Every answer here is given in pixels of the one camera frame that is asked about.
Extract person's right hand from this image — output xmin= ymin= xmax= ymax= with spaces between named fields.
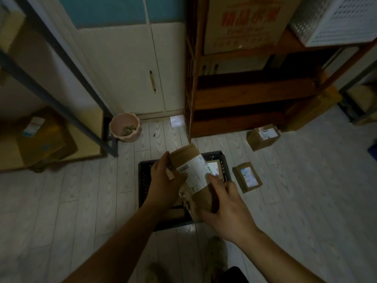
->
xmin=201 ymin=173 xmax=262 ymax=245

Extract person's left hand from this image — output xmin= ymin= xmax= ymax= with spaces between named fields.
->
xmin=144 ymin=151 xmax=189 ymax=215

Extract brown parcel with white label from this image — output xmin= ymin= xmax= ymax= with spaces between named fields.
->
xmin=166 ymin=143 xmax=225 ymax=222

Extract person's right forearm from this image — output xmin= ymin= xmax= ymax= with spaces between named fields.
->
xmin=235 ymin=228 xmax=326 ymax=283

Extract person's left forearm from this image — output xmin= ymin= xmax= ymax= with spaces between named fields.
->
xmin=61 ymin=203 xmax=165 ymax=283

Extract black plastic crate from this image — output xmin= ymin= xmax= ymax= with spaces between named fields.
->
xmin=137 ymin=150 xmax=232 ymax=232

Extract beige fuzzy slipper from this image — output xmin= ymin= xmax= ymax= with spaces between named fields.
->
xmin=204 ymin=236 xmax=230 ymax=281

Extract white paper sheet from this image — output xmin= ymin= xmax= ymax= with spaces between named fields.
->
xmin=170 ymin=114 xmax=187 ymax=128

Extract small labelled cardboard parcel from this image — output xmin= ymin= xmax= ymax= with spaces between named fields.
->
xmin=206 ymin=159 xmax=225 ymax=182

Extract pink round waste bin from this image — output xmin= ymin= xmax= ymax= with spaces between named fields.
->
xmin=109 ymin=112 xmax=141 ymax=143

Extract flat labelled cardboard parcel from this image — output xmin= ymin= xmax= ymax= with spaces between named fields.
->
xmin=232 ymin=162 xmax=263 ymax=194

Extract person's black trousers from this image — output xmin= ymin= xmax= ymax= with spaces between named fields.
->
xmin=216 ymin=266 xmax=250 ymax=283

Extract cube labelled cardboard parcel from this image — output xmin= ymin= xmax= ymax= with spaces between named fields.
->
xmin=246 ymin=124 xmax=281 ymax=152

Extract white cabinet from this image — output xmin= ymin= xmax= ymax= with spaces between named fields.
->
xmin=57 ymin=0 xmax=187 ymax=119

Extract brown wooden shelf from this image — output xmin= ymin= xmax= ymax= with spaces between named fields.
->
xmin=184 ymin=0 xmax=377 ymax=139

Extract large labelled cardboard box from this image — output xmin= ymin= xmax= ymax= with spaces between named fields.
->
xmin=15 ymin=107 xmax=79 ymax=169

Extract white box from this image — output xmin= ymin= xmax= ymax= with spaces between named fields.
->
xmin=214 ymin=54 xmax=273 ymax=75

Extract grey metal storage rack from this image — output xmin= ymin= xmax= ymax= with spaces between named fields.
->
xmin=0 ymin=0 xmax=119 ymax=171

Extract large red-printed cardboard box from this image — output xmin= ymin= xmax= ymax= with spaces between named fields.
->
xmin=203 ymin=0 xmax=304 ymax=55

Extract yellowish cardboard box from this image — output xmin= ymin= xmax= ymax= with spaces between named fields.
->
xmin=347 ymin=83 xmax=377 ymax=116

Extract white perforated plastic basket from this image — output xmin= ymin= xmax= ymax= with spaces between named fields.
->
xmin=288 ymin=0 xmax=377 ymax=48

